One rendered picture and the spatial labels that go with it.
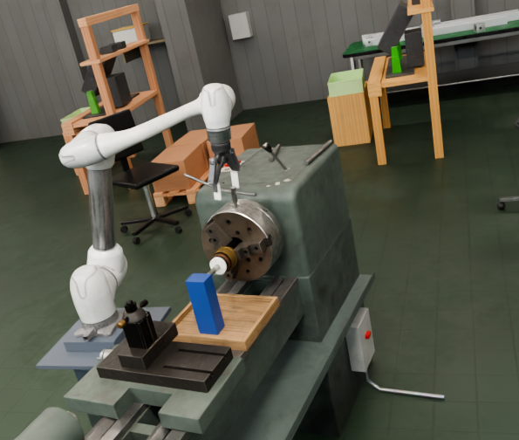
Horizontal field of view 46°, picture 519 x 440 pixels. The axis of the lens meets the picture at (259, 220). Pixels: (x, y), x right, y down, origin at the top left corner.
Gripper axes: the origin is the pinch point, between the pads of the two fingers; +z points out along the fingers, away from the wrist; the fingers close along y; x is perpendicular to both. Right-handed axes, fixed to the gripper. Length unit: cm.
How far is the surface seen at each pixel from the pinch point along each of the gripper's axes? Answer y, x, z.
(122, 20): -580, -597, 15
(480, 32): -609, -47, 47
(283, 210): -12.7, 17.0, 12.1
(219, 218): 5.1, -1.7, 10.4
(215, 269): 22.7, 7.0, 22.1
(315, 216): -30.4, 21.9, 22.0
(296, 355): -2, 23, 75
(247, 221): 3.7, 10.5, 10.3
